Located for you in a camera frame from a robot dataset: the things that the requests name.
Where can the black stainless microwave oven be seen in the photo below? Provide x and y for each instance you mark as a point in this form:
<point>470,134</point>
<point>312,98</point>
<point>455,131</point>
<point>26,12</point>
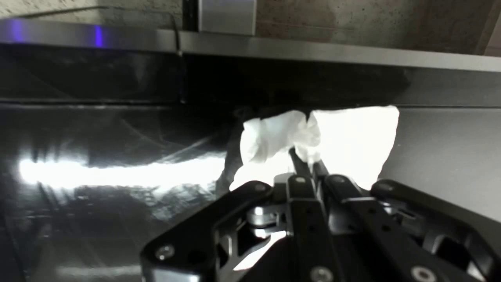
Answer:
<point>112,136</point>

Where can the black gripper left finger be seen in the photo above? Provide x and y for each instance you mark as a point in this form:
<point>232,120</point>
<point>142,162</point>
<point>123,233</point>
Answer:
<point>254,234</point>

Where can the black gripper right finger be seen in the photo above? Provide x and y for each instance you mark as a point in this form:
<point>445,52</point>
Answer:
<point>397,234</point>

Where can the white cleaning cloth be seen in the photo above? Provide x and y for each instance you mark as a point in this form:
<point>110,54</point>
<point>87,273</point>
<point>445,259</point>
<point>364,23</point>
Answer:
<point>351,142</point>

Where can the white wall outlet plate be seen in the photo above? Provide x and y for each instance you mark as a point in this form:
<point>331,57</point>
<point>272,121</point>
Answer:
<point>228,16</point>

